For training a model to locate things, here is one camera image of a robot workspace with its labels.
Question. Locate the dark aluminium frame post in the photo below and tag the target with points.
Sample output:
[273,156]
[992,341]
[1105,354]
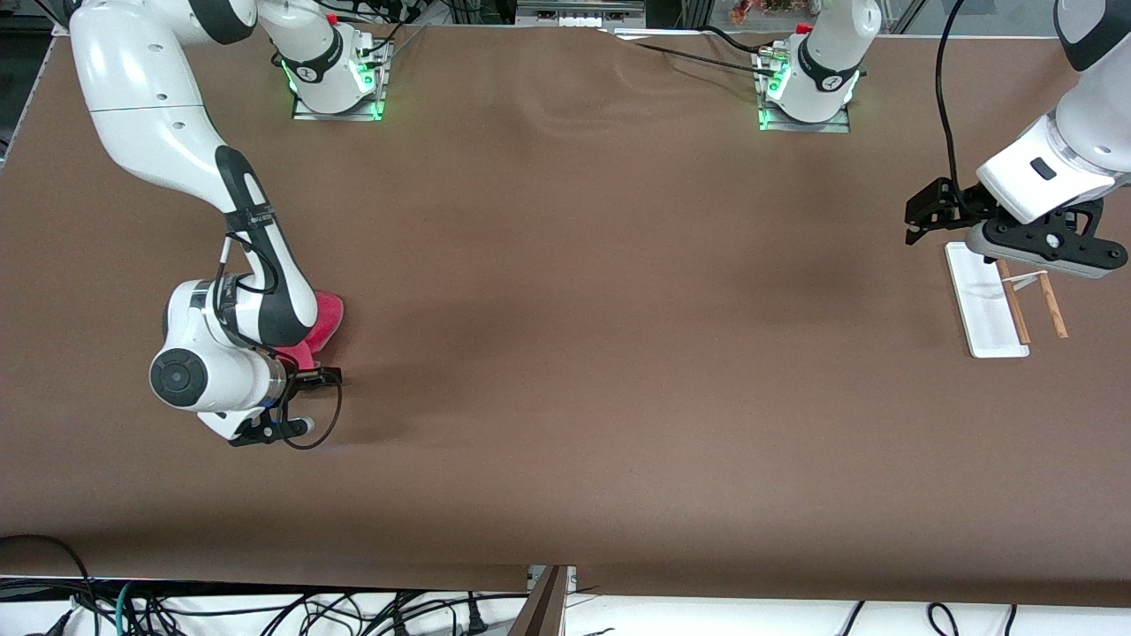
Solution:
[695,11]

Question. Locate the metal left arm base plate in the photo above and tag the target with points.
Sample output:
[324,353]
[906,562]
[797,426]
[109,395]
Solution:
[804,127]

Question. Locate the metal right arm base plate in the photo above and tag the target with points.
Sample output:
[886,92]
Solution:
[340,116]

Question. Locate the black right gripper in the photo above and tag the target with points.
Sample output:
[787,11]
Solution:
[303,378]

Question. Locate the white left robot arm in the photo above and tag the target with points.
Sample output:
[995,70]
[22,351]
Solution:
[831,62]

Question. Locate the silver metal bracket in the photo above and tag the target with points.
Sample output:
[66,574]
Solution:
[534,576]

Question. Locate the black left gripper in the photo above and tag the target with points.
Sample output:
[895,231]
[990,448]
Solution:
[961,202]

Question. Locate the grey power strip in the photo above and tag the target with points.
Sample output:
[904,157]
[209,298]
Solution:
[579,19]

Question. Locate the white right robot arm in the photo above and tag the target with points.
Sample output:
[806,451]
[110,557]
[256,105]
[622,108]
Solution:
[150,79]

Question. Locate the white wooden towel rack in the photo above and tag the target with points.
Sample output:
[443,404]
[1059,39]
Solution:
[985,318]

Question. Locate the pink towel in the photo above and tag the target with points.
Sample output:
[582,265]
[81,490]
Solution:
[329,314]

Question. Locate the orange patterned object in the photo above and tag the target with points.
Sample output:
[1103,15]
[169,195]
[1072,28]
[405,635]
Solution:
[769,9]

